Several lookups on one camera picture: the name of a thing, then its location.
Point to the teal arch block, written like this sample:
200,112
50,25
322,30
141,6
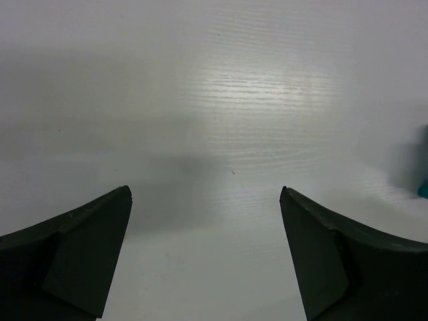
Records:
422,164

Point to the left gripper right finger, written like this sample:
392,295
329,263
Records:
349,271

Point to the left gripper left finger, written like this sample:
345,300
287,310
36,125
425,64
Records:
62,268

